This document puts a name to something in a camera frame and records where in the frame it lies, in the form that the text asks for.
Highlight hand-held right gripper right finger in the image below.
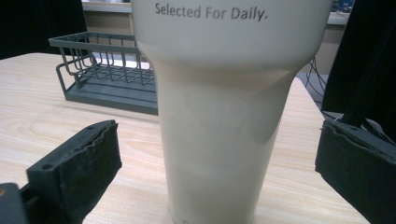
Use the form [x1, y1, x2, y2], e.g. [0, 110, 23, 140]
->
[314, 119, 396, 224]

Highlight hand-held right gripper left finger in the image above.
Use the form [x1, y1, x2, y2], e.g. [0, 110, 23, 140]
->
[25, 119, 123, 224]

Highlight cream white tumbler cup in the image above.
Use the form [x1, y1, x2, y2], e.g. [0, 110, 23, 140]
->
[130, 0, 334, 224]

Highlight black curtain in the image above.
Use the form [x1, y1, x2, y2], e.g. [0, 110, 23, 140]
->
[320, 0, 396, 141]
[0, 0, 88, 61]

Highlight beige cabinet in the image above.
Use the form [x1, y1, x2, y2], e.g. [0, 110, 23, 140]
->
[81, 0, 136, 36]

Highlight dark grey wire rack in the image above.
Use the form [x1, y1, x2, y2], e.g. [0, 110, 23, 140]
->
[48, 31, 159, 116]

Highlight black cables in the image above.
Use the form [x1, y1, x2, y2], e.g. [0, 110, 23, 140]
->
[304, 56, 328, 105]

